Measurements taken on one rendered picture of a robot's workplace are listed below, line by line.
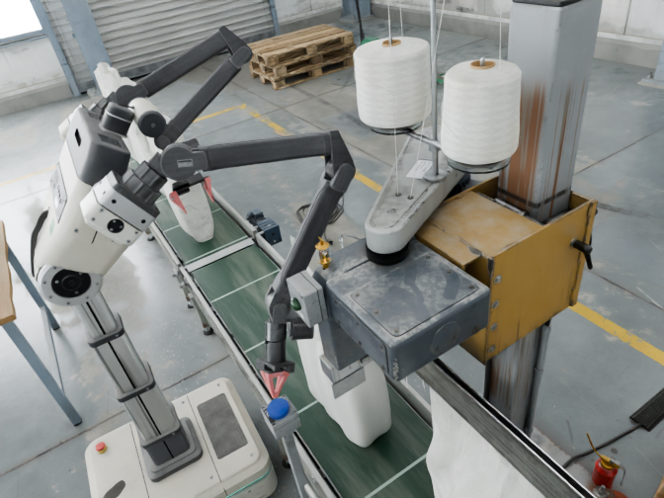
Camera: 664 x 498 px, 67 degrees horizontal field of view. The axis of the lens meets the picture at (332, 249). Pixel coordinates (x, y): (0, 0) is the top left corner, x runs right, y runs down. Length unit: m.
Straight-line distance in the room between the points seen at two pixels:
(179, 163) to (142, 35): 7.36
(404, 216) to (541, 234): 0.30
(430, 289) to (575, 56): 0.52
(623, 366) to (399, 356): 1.95
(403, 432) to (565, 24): 1.39
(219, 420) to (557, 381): 1.53
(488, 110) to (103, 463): 1.95
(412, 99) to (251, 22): 7.96
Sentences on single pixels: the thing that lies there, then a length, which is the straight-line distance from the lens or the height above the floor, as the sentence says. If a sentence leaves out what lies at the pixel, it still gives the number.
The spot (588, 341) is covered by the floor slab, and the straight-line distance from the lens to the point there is 2.81.
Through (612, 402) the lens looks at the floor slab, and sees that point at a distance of 2.59.
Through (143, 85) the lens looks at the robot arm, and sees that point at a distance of 1.73.
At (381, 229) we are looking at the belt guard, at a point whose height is 1.42.
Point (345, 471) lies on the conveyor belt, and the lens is 1.85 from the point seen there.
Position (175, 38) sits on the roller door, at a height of 0.41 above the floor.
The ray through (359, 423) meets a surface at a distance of 1.72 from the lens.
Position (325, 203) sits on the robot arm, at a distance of 1.24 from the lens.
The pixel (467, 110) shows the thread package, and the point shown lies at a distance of 0.92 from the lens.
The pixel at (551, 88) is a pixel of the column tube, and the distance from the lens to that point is 1.08.
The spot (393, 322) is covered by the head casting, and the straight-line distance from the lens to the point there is 0.90.
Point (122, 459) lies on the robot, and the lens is 2.30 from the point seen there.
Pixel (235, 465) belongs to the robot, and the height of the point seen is 0.26.
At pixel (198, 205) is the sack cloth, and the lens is 2.97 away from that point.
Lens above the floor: 1.97
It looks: 36 degrees down
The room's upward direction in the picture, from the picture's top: 9 degrees counter-clockwise
